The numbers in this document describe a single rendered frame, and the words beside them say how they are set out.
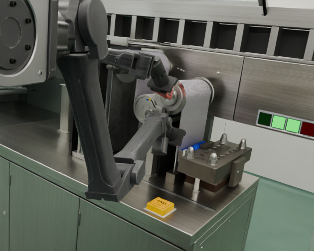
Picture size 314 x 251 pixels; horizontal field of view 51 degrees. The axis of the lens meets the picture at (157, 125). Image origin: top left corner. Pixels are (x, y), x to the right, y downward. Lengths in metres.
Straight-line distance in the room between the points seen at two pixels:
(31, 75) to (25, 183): 1.26
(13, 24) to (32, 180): 1.26
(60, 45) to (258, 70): 1.14
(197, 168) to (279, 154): 2.78
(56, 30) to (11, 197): 1.41
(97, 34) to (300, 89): 1.06
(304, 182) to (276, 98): 2.59
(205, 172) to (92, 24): 0.84
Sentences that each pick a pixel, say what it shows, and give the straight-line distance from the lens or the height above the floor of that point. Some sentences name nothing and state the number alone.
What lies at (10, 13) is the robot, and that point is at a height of 1.47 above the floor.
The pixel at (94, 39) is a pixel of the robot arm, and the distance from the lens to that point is 0.55.
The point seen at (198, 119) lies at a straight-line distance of 1.44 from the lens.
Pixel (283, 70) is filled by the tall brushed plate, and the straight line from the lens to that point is 1.48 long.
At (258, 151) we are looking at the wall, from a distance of 4.06.
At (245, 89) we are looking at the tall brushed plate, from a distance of 1.53.
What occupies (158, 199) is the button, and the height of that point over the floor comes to 0.92.
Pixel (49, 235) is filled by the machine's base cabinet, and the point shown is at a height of 0.56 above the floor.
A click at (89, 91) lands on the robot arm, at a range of 0.60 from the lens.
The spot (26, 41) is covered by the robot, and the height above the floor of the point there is 1.44.
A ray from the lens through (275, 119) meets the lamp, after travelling 1.50.
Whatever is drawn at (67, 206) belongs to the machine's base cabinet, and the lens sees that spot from 1.47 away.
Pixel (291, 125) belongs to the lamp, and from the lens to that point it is 1.49.
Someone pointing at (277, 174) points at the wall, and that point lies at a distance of 4.06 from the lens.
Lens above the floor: 1.46
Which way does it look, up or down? 14 degrees down
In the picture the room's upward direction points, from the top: 7 degrees clockwise
